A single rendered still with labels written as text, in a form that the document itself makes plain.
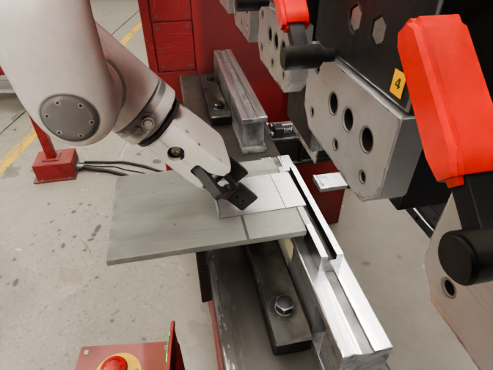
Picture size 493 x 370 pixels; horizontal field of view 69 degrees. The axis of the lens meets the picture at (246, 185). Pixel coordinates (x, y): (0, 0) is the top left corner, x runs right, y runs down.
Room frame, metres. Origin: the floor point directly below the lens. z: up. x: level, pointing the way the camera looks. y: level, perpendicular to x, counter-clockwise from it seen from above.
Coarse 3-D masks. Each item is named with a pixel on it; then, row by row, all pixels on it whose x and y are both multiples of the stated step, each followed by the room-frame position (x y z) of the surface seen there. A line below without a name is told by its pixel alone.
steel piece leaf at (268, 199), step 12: (240, 180) 0.45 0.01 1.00; (252, 180) 0.45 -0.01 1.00; (264, 180) 0.45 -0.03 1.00; (264, 192) 0.42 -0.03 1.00; (276, 192) 0.42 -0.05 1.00; (216, 204) 0.38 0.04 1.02; (228, 204) 0.40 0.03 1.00; (252, 204) 0.40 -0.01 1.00; (264, 204) 0.40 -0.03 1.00; (276, 204) 0.40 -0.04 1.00; (228, 216) 0.37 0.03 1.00
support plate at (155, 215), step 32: (128, 192) 0.43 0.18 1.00; (160, 192) 0.43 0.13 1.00; (192, 192) 0.43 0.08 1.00; (128, 224) 0.36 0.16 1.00; (160, 224) 0.36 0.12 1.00; (192, 224) 0.36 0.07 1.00; (224, 224) 0.36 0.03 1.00; (256, 224) 0.36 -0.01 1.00; (288, 224) 0.36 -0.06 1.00; (128, 256) 0.30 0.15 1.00; (160, 256) 0.30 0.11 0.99
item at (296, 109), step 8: (288, 96) 0.48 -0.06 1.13; (296, 96) 0.45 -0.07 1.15; (304, 96) 0.42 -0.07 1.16; (288, 104) 0.48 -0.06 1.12; (296, 104) 0.45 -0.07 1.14; (288, 112) 0.48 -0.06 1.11; (296, 112) 0.44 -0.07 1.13; (304, 112) 0.42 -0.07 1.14; (296, 120) 0.44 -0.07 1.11; (304, 120) 0.41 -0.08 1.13; (296, 128) 0.44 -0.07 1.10; (304, 128) 0.41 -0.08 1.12; (304, 136) 0.41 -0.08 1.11; (312, 136) 0.38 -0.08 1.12; (304, 144) 0.43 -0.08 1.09; (312, 144) 0.39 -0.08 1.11; (312, 152) 0.40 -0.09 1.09
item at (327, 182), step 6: (324, 174) 0.47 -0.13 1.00; (330, 174) 0.47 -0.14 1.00; (336, 174) 0.47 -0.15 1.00; (318, 180) 0.45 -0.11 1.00; (324, 180) 0.45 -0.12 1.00; (330, 180) 0.45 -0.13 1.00; (336, 180) 0.45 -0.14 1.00; (342, 180) 0.45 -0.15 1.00; (318, 186) 0.44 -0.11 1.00; (324, 186) 0.43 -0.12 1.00; (330, 186) 0.43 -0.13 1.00; (336, 186) 0.43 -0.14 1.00; (342, 186) 0.44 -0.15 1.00; (348, 186) 0.44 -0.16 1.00
